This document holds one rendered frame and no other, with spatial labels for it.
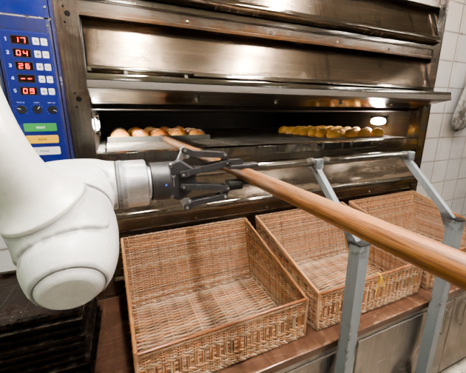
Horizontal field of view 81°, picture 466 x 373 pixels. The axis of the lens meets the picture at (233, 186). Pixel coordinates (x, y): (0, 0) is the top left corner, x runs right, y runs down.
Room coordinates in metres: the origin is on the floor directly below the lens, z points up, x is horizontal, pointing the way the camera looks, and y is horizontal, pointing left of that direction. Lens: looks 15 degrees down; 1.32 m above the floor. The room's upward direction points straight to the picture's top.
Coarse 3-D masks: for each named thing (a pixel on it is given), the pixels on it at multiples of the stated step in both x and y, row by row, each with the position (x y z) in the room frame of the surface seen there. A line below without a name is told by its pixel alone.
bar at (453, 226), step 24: (264, 168) 0.85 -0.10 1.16; (288, 168) 0.89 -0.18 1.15; (312, 168) 0.93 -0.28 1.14; (408, 168) 1.11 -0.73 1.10; (432, 192) 1.02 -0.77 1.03; (360, 240) 0.76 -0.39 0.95; (456, 240) 0.91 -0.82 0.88; (360, 264) 0.72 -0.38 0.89; (360, 288) 0.73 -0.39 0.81; (360, 312) 0.73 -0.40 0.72; (432, 312) 0.93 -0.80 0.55; (432, 336) 0.91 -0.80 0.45; (336, 360) 0.75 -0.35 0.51; (432, 360) 0.92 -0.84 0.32
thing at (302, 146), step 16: (256, 144) 1.32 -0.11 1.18; (272, 144) 1.32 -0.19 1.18; (288, 144) 1.33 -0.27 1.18; (304, 144) 1.37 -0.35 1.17; (320, 144) 1.41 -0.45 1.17; (336, 144) 1.45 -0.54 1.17; (352, 144) 1.50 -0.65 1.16; (368, 144) 1.55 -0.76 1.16; (384, 144) 1.60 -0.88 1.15; (400, 144) 1.65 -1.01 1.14; (112, 160) 1.01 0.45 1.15; (128, 160) 1.03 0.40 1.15; (144, 160) 1.06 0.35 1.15; (160, 160) 1.08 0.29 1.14
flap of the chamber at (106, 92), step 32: (96, 96) 0.95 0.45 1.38; (128, 96) 0.99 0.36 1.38; (160, 96) 1.02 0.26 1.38; (192, 96) 1.05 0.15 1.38; (224, 96) 1.09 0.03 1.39; (256, 96) 1.13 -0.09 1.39; (288, 96) 1.18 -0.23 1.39; (320, 96) 1.23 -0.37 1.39; (352, 96) 1.28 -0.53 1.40; (384, 96) 1.37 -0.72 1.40; (416, 96) 1.46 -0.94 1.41; (448, 96) 1.57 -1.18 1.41
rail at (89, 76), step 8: (112, 80) 0.89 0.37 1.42; (120, 80) 0.90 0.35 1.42; (128, 80) 0.91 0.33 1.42; (136, 80) 0.92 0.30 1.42; (144, 80) 0.93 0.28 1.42; (152, 80) 0.94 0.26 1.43; (160, 80) 0.95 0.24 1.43; (168, 80) 0.96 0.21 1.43; (176, 80) 0.97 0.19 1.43; (184, 80) 0.98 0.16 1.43; (192, 80) 1.00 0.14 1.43; (200, 80) 1.01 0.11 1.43; (208, 80) 1.02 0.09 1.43; (216, 80) 1.03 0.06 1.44; (224, 80) 1.04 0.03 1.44; (288, 88) 1.15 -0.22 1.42; (296, 88) 1.17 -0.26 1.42; (304, 88) 1.18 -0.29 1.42; (312, 88) 1.20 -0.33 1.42; (320, 88) 1.22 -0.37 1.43; (328, 88) 1.23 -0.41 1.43; (336, 88) 1.25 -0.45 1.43; (344, 88) 1.27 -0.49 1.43; (352, 88) 1.29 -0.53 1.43; (360, 88) 1.31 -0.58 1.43; (368, 88) 1.33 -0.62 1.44; (376, 88) 1.35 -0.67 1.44
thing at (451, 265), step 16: (176, 144) 1.15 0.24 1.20; (208, 160) 0.78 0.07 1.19; (240, 176) 0.58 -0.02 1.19; (256, 176) 0.53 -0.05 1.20; (272, 192) 0.47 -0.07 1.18; (288, 192) 0.42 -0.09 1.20; (304, 192) 0.40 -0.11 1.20; (304, 208) 0.39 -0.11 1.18; (320, 208) 0.35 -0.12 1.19; (336, 208) 0.34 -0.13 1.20; (336, 224) 0.33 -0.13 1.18; (352, 224) 0.30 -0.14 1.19; (368, 224) 0.29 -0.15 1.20; (384, 224) 0.28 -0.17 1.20; (368, 240) 0.28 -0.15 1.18; (384, 240) 0.26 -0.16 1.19; (400, 240) 0.25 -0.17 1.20; (416, 240) 0.24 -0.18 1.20; (432, 240) 0.24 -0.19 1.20; (400, 256) 0.25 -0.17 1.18; (416, 256) 0.23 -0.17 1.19; (432, 256) 0.22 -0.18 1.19; (448, 256) 0.21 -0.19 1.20; (464, 256) 0.21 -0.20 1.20; (432, 272) 0.22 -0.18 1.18; (448, 272) 0.21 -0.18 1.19; (464, 272) 0.20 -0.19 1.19; (464, 288) 0.20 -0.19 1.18
